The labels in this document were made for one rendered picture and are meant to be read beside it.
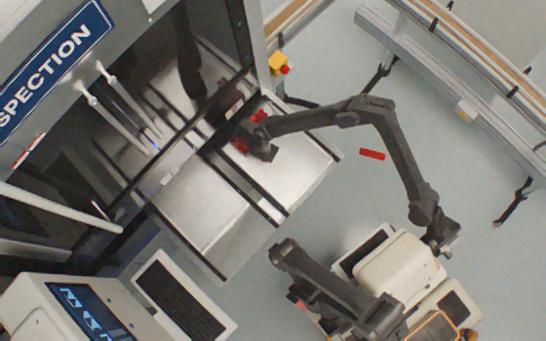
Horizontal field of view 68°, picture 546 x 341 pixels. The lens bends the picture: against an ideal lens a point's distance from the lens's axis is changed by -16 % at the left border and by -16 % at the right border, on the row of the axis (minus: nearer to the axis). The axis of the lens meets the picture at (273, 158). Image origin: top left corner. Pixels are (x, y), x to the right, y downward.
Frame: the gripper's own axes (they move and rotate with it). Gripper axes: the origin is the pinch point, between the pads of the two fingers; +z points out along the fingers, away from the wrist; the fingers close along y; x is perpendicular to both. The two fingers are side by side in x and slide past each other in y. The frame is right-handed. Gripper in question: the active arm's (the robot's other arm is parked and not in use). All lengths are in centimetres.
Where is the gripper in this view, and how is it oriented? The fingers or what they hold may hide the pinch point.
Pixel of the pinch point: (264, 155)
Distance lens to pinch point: 179.9
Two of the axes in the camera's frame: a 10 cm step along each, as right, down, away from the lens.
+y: -8.8, -4.6, 1.5
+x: -4.8, 8.5, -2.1
